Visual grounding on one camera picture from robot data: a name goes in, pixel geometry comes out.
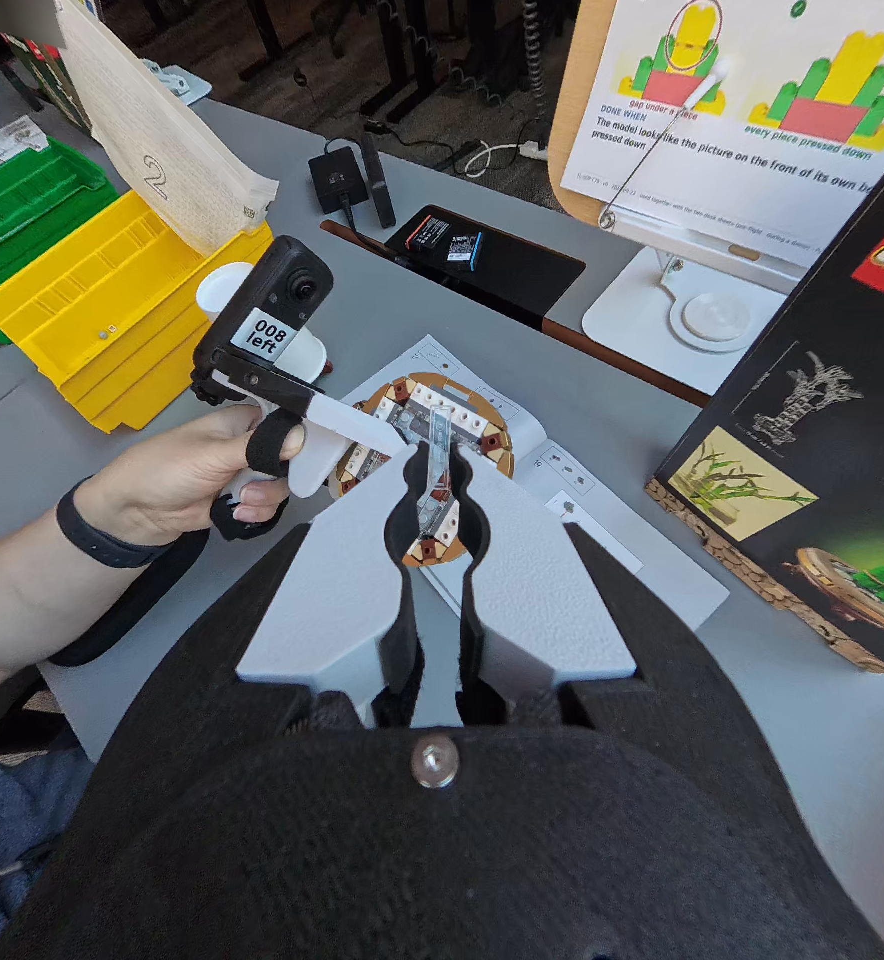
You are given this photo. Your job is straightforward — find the green plastic bin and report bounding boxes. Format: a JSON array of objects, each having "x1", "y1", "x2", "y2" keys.
[{"x1": 0, "y1": 135, "x2": 121, "y2": 346}]

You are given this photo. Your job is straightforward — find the clear lego plate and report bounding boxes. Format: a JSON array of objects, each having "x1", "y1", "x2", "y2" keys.
[{"x1": 421, "y1": 408, "x2": 458, "y2": 500}]

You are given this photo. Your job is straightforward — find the black wrist band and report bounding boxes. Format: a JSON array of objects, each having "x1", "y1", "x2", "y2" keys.
[{"x1": 55, "y1": 476, "x2": 181, "y2": 570}]

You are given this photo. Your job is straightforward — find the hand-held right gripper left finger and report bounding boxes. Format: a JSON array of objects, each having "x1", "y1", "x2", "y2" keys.
[{"x1": 235, "y1": 442, "x2": 424, "y2": 729}]

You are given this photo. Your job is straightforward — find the person's left hand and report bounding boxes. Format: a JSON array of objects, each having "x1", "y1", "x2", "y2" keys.
[{"x1": 74, "y1": 405, "x2": 308, "y2": 550}]

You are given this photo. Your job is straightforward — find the black coiled cable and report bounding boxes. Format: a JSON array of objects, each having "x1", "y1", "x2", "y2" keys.
[{"x1": 523, "y1": 0, "x2": 550, "y2": 117}]

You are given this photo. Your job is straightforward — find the black wrist rest pad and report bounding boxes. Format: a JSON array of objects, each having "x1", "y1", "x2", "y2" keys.
[{"x1": 48, "y1": 525, "x2": 214, "y2": 669}]

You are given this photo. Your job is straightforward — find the lego set box bamboo picture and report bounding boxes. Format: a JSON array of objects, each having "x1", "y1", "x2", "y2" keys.
[{"x1": 644, "y1": 142, "x2": 884, "y2": 675}]

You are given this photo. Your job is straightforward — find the black tray with batteries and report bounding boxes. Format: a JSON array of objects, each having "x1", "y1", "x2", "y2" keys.
[{"x1": 319, "y1": 204, "x2": 587, "y2": 331}]

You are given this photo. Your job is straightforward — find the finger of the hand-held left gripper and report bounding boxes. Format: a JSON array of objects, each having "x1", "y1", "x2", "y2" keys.
[{"x1": 307, "y1": 393, "x2": 413, "y2": 459}]

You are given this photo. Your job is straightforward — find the person's left forearm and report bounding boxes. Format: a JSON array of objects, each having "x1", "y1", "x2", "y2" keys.
[{"x1": 0, "y1": 517, "x2": 158, "y2": 702}]

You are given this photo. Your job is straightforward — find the white paper bag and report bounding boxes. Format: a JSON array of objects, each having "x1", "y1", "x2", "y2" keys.
[{"x1": 52, "y1": 0, "x2": 280, "y2": 258}]

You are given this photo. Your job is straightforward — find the printed paper sheet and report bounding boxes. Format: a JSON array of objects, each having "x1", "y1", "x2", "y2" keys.
[{"x1": 562, "y1": 0, "x2": 884, "y2": 271}]

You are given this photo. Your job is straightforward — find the lego instruction booklet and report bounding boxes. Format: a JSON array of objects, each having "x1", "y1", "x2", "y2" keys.
[{"x1": 337, "y1": 335, "x2": 730, "y2": 631}]

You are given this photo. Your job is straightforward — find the white paper cup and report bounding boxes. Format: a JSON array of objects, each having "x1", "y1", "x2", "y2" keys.
[{"x1": 196, "y1": 262, "x2": 329, "y2": 376}]

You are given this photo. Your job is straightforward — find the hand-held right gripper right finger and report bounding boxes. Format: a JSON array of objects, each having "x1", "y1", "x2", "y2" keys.
[{"x1": 449, "y1": 441, "x2": 637, "y2": 710}]

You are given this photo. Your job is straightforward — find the round gold lego base model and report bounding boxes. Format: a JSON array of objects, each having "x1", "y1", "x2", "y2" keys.
[{"x1": 328, "y1": 372, "x2": 516, "y2": 569}]

